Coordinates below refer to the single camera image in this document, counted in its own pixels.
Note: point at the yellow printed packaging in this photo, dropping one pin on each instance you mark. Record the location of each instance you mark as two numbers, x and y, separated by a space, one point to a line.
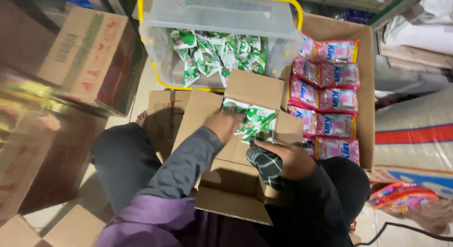
24 93

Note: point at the clear bin with yellow rim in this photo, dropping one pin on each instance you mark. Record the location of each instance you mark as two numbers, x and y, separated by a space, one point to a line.
219 16

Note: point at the large open cardboard box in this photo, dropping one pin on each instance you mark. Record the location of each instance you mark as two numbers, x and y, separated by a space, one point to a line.
364 98

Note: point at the small open cardboard box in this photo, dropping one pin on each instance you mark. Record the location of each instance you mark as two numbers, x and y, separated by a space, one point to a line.
233 183

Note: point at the white sack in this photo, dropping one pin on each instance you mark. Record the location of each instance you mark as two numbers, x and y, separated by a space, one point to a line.
424 24

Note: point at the person's right hand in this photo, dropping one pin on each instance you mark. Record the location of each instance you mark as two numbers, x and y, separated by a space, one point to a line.
295 162

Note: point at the person's right fingers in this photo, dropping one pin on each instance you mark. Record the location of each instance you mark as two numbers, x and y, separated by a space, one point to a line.
269 146

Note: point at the rows of pink packets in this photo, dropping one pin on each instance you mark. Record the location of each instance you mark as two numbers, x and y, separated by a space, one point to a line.
329 98

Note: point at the pile of green sachets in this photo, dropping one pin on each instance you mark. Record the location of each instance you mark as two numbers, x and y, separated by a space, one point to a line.
219 54

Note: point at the purple garment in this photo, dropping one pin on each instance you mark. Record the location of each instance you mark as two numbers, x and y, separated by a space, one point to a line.
148 222

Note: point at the person's left hand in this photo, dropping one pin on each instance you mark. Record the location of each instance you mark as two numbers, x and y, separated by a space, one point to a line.
222 126

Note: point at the tall brown carton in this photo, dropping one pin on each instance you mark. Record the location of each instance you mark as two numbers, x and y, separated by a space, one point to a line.
39 158

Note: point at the person's left fingers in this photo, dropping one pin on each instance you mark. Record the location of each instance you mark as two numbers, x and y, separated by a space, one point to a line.
236 121

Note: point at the dark checked cloth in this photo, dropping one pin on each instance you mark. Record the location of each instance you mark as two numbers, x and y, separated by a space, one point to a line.
267 167

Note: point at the red green printed carton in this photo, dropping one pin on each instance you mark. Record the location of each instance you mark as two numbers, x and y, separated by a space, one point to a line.
92 59

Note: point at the person's leg in dark trousers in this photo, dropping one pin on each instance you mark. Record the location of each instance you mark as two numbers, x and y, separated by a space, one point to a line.
124 165

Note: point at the stack of wooden boards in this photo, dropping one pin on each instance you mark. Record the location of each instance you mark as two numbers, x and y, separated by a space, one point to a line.
414 55

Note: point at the plain brown cardboard box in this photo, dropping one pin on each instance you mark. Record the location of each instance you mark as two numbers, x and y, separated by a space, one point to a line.
49 231

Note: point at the bunch of green sachets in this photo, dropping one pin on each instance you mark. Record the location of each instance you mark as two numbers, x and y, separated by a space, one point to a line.
258 121

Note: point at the green edged shelf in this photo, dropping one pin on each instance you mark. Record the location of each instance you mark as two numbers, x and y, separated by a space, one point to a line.
357 4

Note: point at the person's bare foot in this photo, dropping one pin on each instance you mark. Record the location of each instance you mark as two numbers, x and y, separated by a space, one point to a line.
142 117

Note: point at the woven sack with coloured stripes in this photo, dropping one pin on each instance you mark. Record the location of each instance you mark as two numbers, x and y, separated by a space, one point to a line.
414 144

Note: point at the colourful plastic pouch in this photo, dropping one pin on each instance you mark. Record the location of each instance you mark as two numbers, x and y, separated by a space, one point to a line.
400 197

